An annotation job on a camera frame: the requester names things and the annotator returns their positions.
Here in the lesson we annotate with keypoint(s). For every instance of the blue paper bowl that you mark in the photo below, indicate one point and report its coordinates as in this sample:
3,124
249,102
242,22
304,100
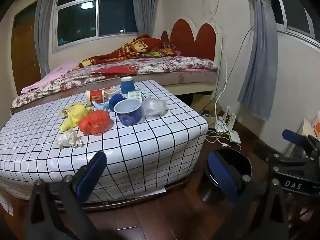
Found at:
130,118

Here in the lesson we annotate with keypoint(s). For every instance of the orange white box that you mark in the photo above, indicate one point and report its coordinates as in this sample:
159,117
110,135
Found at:
317,126

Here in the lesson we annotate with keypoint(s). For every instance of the brown wooden door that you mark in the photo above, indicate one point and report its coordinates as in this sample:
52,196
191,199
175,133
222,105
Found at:
25,50

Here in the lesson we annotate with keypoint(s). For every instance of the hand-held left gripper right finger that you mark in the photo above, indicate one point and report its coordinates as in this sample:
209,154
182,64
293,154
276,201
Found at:
222,175

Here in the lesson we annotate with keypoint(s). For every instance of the red printed blanket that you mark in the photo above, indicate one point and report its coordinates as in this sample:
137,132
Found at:
125,51

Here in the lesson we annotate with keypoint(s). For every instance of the white cabinet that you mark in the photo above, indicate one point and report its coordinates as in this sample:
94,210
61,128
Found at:
306,130

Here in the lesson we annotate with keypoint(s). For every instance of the grey tied curtain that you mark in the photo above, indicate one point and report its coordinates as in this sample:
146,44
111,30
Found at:
260,67

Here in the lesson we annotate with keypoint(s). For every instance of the red paper cup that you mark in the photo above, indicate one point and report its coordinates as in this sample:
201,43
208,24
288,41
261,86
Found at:
95,97

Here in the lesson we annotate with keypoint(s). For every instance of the floral bedsheet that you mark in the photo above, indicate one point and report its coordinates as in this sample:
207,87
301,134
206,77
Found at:
162,65

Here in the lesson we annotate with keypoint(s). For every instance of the bed frame with mattress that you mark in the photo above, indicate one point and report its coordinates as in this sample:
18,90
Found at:
175,81

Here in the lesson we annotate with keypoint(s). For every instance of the black round trash bin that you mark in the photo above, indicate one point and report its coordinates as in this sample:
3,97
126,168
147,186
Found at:
237,162

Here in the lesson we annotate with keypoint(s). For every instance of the white tissue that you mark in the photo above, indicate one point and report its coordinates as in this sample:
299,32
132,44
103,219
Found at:
68,138

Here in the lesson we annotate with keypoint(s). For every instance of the white checked tablecloth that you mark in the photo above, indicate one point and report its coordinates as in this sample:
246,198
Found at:
150,155

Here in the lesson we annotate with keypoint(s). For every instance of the pink cloth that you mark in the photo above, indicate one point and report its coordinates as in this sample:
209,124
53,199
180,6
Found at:
55,73

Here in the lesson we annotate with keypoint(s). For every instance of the clear plastic bag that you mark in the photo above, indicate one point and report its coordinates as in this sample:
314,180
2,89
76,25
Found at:
153,106

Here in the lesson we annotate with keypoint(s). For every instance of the blue paper cup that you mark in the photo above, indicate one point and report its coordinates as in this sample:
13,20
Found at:
127,86

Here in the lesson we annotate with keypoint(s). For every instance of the green white carton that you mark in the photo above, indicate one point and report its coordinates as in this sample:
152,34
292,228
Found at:
134,95

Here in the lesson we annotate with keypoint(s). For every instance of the white modem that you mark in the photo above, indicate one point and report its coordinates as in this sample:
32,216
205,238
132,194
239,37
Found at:
220,125

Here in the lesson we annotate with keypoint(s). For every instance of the blue plastic bag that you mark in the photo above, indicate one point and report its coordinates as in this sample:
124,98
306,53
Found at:
115,100

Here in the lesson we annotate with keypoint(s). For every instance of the colourful printed cloth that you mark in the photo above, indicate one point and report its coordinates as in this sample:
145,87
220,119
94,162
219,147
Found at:
162,51

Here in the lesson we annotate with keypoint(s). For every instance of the orange plastic bag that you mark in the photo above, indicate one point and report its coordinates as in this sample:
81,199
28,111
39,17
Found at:
93,122

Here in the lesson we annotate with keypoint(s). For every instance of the light blue wrapper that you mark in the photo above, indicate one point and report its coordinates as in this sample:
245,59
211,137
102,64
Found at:
100,105

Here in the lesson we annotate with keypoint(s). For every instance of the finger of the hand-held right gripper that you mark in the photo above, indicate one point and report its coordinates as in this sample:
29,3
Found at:
295,136
266,156

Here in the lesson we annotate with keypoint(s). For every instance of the large sliding window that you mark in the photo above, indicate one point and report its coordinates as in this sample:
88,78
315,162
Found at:
100,15

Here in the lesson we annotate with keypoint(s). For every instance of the red padded headboard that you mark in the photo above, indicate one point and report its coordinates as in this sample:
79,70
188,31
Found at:
185,35

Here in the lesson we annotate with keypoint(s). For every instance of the small red white box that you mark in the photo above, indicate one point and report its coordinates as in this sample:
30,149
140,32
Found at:
111,93

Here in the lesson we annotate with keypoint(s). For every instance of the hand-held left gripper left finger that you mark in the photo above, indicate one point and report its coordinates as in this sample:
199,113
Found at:
91,175

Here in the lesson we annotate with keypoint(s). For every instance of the yellow plastic bag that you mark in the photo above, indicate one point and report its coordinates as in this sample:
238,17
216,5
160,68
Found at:
75,113

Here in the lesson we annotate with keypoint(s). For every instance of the white router with antennas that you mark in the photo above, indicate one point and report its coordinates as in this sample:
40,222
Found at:
235,137

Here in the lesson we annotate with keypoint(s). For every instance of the corner window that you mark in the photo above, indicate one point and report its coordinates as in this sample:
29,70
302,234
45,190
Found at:
295,12

